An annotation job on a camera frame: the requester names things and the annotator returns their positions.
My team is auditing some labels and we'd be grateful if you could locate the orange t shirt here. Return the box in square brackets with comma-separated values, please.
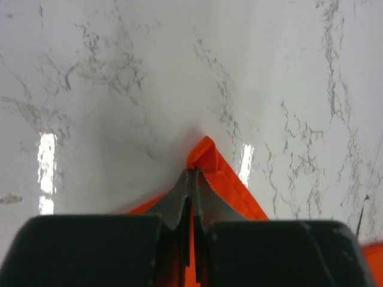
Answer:
[129, 136, 382, 286]

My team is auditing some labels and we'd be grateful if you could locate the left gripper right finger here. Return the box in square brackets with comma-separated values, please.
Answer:
[193, 169, 376, 286]

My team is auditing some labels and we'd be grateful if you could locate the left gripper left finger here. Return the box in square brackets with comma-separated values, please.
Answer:
[1, 170, 192, 286]

